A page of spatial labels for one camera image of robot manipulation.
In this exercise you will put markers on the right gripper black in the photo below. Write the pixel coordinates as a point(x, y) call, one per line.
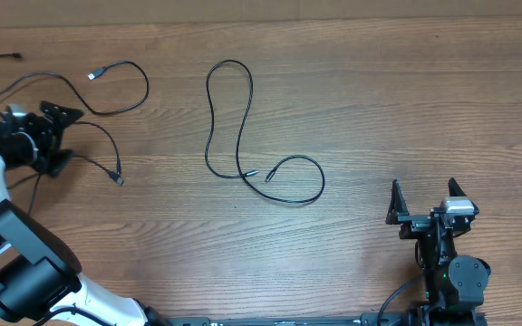
point(412, 224)

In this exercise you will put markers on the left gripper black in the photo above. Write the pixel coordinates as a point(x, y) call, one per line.
point(49, 134)

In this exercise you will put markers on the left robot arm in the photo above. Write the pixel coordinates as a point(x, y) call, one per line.
point(41, 278)

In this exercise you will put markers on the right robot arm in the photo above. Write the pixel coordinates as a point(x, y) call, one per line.
point(454, 283)

